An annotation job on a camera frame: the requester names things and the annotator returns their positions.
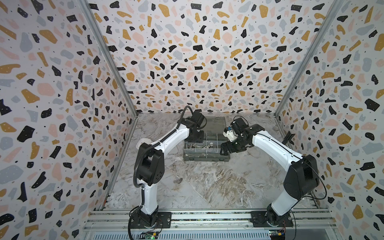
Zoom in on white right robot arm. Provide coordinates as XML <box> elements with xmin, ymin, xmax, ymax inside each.
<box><xmin>220</xmin><ymin>118</ymin><xmax>321</xmax><ymax>223</ymax></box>

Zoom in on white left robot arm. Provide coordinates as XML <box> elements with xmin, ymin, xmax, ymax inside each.
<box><xmin>133</xmin><ymin>106</ymin><xmax>208</xmax><ymax>227</ymax></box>

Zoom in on clear plastic organizer box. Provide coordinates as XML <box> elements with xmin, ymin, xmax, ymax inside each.
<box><xmin>183</xmin><ymin>117</ymin><xmax>230</xmax><ymax>162</ymax></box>

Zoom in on white small square box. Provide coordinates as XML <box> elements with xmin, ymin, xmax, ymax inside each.
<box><xmin>136</xmin><ymin>138</ymin><xmax>153</xmax><ymax>149</ymax></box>

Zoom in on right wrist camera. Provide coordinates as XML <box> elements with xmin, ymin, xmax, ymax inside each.
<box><xmin>223</xmin><ymin>127</ymin><xmax>237</xmax><ymax>142</ymax></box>

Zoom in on black corrugated cable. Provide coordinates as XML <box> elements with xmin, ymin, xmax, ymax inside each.
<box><xmin>127</xmin><ymin>105</ymin><xmax>194</xmax><ymax>240</ymax></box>

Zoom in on aluminium corner post right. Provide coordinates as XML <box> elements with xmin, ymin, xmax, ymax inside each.
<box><xmin>274</xmin><ymin>0</ymin><xmax>343</xmax><ymax>119</ymax></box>

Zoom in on aluminium corner post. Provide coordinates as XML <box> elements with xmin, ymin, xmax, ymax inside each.
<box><xmin>274</xmin><ymin>0</ymin><xmax>343</xmax><ymax>119</ymax></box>
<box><xmin>78</xmin><ymin>0</ymin><xmax>138</xmax><ymax>119</ymax></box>

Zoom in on aluminium corner post left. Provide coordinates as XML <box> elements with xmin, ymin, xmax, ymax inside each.
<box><xmin>78</xmin><ymin>0</ymin><xmax>138</xmax><ymax>119</ymax></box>

